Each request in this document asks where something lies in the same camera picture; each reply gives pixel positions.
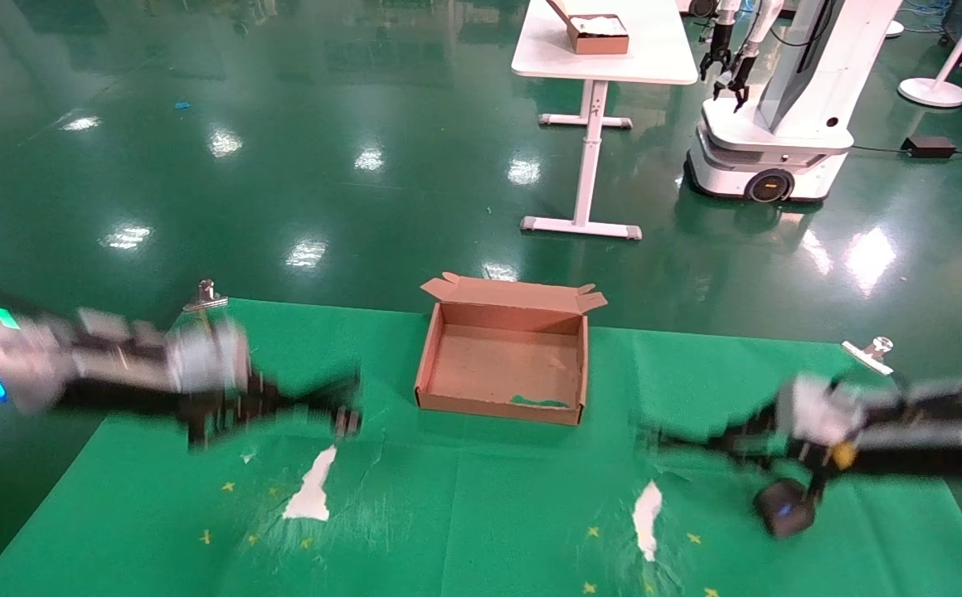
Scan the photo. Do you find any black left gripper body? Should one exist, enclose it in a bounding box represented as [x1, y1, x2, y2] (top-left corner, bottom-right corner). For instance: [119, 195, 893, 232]
[158, 377, 283, 453]

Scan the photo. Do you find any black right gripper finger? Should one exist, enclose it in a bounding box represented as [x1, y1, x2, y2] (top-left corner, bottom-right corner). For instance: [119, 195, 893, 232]
[639, 402, 785, 465]
[800, 463, 832, 505]

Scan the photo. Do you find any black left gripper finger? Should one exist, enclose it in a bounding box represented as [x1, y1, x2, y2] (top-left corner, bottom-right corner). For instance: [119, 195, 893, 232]
[282, 402, 363, 439]
[265, 371, 363, 409]

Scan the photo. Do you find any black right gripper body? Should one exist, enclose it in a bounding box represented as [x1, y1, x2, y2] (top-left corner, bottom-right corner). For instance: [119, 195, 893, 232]
[767, 439, 863, 478]

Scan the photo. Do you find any black wired computer mouse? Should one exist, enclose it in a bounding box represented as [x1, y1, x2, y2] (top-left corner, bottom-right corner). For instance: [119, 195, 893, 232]
[753, 477, 818, 538]

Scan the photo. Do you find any small brown cardboard box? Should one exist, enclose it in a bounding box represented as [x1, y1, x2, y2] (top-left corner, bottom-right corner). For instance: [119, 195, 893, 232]
[547, 0, 629, 56]

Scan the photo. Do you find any silver metal clip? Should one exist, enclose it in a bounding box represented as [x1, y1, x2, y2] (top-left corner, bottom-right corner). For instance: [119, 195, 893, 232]
[183, 279, 230, 313]
[842, 336, 896, 376]

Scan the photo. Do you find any green table cloth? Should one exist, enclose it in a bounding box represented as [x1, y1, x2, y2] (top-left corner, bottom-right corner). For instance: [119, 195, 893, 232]
[0, 298, 962, 597]

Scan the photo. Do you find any black power adapter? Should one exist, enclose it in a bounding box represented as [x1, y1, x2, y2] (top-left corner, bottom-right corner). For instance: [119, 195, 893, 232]
[901, 135, 957, 160]

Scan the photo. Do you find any white wheeled robot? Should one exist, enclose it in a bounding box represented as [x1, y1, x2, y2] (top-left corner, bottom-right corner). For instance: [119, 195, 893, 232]
[686, 0, 905, 204]

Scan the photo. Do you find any white stand with round base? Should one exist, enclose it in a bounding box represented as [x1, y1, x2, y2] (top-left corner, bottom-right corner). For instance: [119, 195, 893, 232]
[898, 0, 962, 109]

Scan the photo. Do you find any white height adjustable table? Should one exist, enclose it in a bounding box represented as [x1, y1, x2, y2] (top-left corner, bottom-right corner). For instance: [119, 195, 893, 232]
[512, 0, 699, 241]

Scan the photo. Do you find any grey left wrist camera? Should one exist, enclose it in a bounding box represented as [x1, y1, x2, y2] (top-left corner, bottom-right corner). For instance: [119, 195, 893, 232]
[168, 322, 250, 395]

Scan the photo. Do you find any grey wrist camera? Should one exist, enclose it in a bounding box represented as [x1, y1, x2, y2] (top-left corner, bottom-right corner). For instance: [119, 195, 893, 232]
[780, 375, 867, 449]
[168, 322, 250, 395]

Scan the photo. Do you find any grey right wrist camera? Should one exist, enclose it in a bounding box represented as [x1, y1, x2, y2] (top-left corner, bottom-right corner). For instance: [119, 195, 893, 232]
[780, 375, 867, 449]

